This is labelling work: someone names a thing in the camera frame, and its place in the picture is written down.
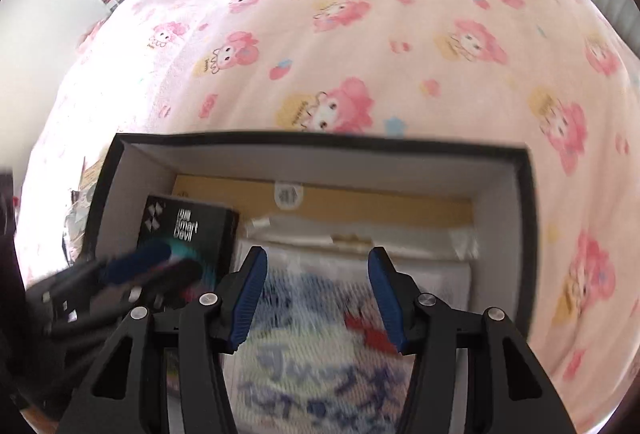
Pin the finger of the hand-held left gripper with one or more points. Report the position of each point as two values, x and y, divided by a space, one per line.
172 275
137 263

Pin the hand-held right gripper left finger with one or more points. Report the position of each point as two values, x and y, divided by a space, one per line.
247 299

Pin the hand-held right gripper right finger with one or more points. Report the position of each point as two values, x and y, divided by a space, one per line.
387 304

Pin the black rainbow-print carton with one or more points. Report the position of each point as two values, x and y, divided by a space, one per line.
200 224

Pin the black cardboard box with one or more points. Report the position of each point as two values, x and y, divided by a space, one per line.
350 164

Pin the white blue-print packet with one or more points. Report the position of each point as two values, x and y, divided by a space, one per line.
310 364

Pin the pink printed bed sheet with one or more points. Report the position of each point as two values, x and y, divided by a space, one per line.
400 39

